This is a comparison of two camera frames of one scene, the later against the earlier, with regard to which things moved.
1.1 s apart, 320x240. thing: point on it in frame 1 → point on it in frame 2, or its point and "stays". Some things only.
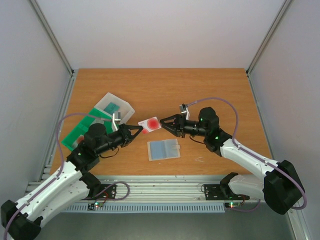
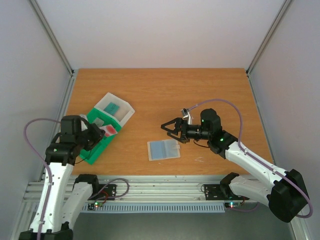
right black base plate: (222, 192) stays
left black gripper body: (125, 136) → (89, 141)
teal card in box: (111, 108) stays
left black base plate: (107, 191) stays
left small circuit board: (97, 204) stays
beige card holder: (163, 149) stays
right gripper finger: (171, 128) → (181, 139)
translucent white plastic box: (110, 103) stays
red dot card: (150, 125) → (109, 130)
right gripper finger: (170, 118) → (163, 125)
